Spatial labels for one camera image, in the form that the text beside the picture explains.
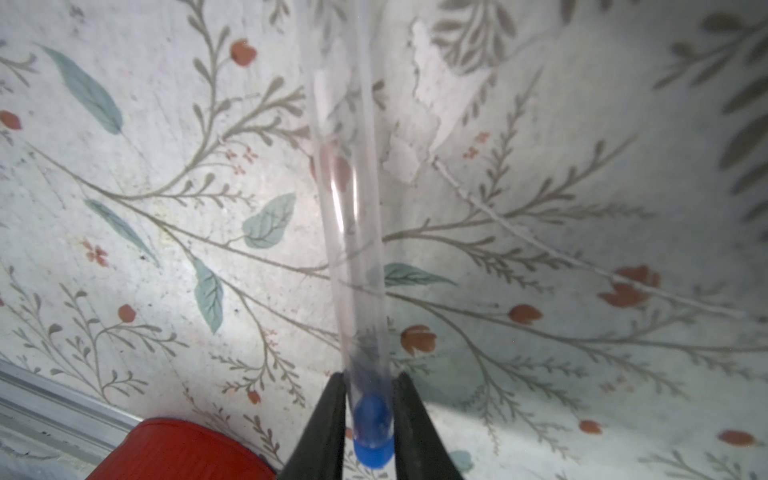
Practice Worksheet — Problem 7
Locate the red pencil cup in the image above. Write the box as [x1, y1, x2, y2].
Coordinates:
[88, 418, 277, 480]

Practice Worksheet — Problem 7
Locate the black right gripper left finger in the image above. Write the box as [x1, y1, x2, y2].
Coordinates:
[277, 372, 346, 480]

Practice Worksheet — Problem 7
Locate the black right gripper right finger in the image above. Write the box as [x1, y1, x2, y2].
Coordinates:
[393, 372, 463, 480]

